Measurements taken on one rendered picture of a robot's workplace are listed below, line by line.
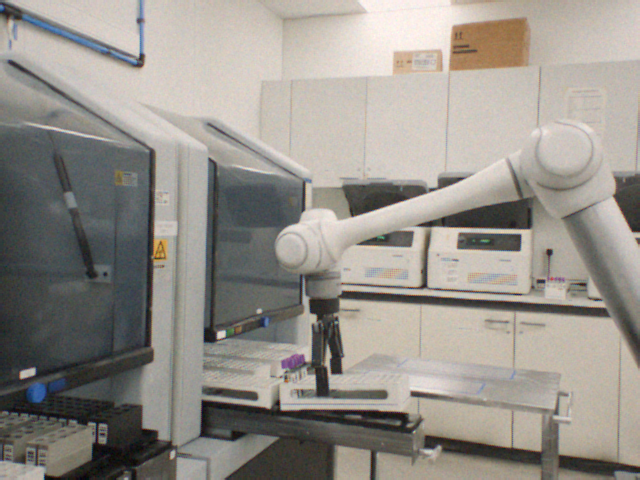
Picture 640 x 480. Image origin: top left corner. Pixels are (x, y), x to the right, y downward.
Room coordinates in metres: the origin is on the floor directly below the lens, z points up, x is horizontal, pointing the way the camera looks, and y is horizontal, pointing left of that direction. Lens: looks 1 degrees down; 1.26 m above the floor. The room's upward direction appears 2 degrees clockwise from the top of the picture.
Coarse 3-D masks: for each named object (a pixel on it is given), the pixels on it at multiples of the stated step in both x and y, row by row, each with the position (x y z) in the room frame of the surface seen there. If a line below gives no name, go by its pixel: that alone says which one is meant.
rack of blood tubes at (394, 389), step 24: (288, 384) 1.59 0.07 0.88; (312, 384) 1.57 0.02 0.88; (336, 384) 1.55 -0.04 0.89; (360, 384) 1.53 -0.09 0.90; (384, 384) 1.52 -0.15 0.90; (408, 384) 1.58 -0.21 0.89; (288, 408) 1.59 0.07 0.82; (312, 408) 1.57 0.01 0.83; (336, 408) 1.55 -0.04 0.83; (360, 408) 1.54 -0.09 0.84; (384, 408) 1.52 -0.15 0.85
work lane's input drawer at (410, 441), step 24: (216, 408) 1.64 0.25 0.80; (240, 408) 1.62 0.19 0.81; (264, 408) 1.60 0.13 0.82; (264, 432) 1.59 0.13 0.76; (288, 432) 1.57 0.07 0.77; (312, 432) 1.55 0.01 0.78; (336, 432) 1.53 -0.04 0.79; (360, 432) 1.51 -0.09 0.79; (384, 432) 1.50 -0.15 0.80; (408, 432) 1.49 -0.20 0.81; (408, 456) 1.48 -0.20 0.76; (432, 456) 1.49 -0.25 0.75
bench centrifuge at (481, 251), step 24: (456, 216) 4.24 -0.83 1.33; (480, 216) 4.19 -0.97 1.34; (504, 216) 4.14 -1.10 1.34; (528, 216) 3.99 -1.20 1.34; (432, 240) 3.89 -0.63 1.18; (456, 240) 3.83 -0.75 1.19; (480, 240) 3.78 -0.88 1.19; (504, 240) 3.75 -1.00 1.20; (528, 240) 3.73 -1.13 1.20; (432, 264) 3.83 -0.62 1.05; (456, 264) 3.79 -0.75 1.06; (480, 264) 3.75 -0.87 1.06; (504, 264) 3.71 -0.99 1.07; (528, 264) 3.68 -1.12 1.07; (456, 288) 3.79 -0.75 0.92; (480, 288) 3.75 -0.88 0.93; (504, 288) 3.70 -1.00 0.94; (528, 288) 3.70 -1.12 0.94
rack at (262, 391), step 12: (204, 372) 1.76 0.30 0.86; (216, 372) 1.76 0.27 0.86; (228, 372) 1.75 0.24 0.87; (204, 384) 1.67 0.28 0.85; (216, 384) 1.65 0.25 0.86; (228, 384) 1.64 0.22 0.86; (240, 384) 1.63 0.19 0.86; (252, 384) 1.64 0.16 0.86; (264, 384) 1.64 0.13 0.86; (276, 384) 1.64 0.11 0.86; (204, 396) 1.67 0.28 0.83; (216, 396) 1.72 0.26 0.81; (228, 396) 1.74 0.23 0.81; (240, 396) 1.74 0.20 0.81; (252, 396) 1.73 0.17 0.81; (264, 396) 1.61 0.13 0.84; (276, 396) 1.64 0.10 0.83
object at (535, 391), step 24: (384, 360) 2.20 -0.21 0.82; (408, 360) 2.21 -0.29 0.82; (432, 360) 2.22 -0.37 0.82; (432, 384) 1.89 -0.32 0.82; (456, 384) 1.90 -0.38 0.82; (480, 384) 1.91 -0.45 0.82; (504, 384) 1.92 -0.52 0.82; (528, 384) 1.93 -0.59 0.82; (552, 384) 1.94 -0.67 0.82; (504, 408) 1.73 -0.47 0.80; (528, 408) 1.71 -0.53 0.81; (552, 408) 1.69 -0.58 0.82; (552, 432) 1.71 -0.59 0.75; (336, 456) 1.91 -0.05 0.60; (552, 456) 1.70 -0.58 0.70
